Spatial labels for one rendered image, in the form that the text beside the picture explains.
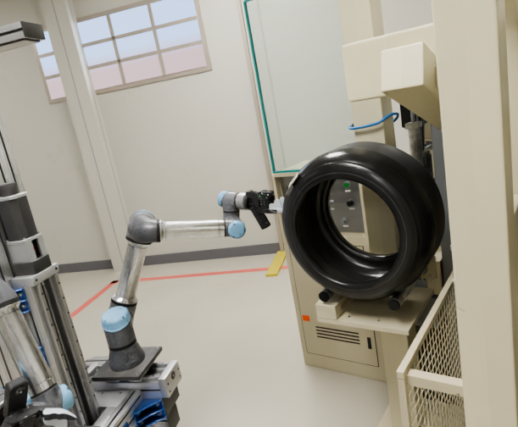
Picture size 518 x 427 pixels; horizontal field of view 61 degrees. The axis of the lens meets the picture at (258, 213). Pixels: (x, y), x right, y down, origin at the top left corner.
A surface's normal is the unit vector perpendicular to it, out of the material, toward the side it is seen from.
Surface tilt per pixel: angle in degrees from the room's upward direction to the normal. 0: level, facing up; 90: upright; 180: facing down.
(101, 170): 90
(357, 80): 90
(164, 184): 90
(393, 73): 72
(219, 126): 90
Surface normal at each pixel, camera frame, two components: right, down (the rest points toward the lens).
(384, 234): -0.56, 0.29
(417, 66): -0.58, -0.01
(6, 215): -0.22, 0.27
